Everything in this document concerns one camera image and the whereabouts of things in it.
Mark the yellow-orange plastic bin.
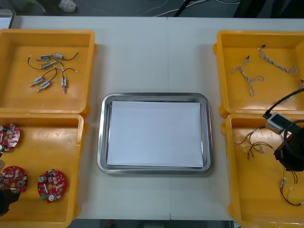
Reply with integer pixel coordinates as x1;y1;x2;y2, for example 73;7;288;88
220;113;304;228
0;113;89;228
0;28;98;115
213;30;304;118

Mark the person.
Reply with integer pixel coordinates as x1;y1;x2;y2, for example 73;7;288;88
233;0;265;19

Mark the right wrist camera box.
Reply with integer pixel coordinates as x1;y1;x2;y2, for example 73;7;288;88
263;113;292;135

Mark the round red circuit board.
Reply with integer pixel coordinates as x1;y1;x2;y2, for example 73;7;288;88
37;168;70;204
0;122;22;153
0;165;29;194

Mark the grey rimmed container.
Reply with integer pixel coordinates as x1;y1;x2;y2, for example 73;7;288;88
0;9;16;29

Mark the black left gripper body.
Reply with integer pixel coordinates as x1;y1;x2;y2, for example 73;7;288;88
0;188;21;217

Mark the steel tray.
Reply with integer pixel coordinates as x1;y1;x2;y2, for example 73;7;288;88
96;92;213;175

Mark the person's foot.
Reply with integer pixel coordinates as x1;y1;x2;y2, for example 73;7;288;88
58;0;79;13

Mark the pile of metal solenoids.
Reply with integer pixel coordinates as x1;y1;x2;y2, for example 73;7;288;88
27;51;80;95

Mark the black stand leg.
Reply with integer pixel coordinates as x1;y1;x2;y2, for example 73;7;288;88
173;0;191;18

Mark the white paper sheet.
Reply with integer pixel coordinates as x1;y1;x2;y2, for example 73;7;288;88
106;100;205;170

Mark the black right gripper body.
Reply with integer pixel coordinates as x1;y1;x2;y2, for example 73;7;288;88
273;129;304;172

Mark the metal solenoid with black cable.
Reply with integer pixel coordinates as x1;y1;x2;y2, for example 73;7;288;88
29;68;58;87

